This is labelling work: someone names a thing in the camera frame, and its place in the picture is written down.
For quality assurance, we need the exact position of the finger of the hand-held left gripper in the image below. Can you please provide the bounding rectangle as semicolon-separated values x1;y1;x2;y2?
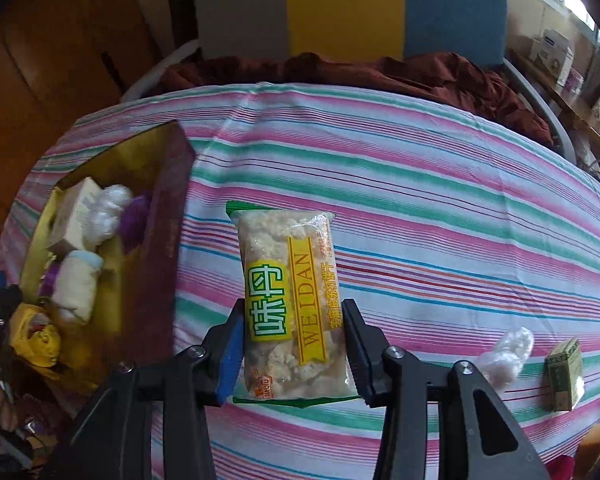
0;271;23;333

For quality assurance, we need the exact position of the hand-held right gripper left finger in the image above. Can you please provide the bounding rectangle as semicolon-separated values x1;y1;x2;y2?
55;300;245;480

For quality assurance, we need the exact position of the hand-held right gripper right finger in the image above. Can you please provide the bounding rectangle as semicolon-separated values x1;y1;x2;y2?
341;299;551;480

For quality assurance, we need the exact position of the yellow snack packet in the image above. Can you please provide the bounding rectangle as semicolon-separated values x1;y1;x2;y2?
9;304;62;368

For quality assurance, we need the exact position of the cream snack packet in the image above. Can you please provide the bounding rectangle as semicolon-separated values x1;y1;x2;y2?
54;250;104;323

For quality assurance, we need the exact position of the green yellow label cracker packet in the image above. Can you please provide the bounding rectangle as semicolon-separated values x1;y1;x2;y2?
225;200;363;406

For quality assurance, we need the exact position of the white carton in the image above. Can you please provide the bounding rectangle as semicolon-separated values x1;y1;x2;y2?
47;179;103;256

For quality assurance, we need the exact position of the white snack packet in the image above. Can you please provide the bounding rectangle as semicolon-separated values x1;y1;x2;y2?
477;327;535;391
82;185;136;248

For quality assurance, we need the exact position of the gold box with maroon sides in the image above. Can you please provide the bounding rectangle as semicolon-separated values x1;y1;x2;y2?
19;121;197;396

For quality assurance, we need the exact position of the striped tablecloth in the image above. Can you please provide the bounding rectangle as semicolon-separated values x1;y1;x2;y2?
0;82;600;480

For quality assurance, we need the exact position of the small green box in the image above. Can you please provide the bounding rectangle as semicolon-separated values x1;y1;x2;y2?
544;337;586;412

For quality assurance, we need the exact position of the red cloth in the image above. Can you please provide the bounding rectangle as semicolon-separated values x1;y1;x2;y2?
550;455;576;480

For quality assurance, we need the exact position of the wooden wardrobe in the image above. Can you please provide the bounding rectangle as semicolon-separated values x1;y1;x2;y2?
0;0;166;271

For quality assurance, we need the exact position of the orange pastry packet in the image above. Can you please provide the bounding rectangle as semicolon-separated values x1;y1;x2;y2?
572;422;600;480

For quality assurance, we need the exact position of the maroon cloth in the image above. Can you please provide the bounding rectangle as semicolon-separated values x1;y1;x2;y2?
157;51;556;148

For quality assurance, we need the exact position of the wooden desk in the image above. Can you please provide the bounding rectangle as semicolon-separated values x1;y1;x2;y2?
505;47;600;161

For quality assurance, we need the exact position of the grey yellow blue chair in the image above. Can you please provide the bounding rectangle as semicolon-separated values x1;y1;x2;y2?
120;0;578;163

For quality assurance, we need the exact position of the small purple white container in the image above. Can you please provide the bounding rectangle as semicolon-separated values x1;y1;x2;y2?
562;67;586;96

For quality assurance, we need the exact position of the white box with blue print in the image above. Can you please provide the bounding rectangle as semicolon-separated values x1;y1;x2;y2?
529;29;576;86

